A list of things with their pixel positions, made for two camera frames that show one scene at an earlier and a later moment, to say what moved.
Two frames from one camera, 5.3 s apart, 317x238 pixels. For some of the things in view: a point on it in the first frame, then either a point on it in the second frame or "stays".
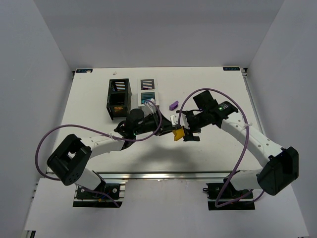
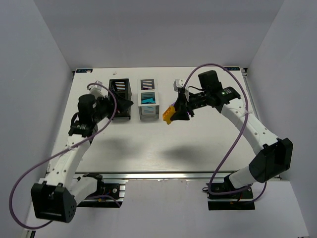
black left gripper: x=156 y=123 to x=114 y=105
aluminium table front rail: x=175 y=175 stays
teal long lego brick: x=143 y=100 stays
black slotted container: x=119 y=101 stays
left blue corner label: x=83 y=70 stays
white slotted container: x=147 y=89 stays
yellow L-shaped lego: x=179 y=134 to x=168 y=113
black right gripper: x=190 y=124 to x=184 y=104
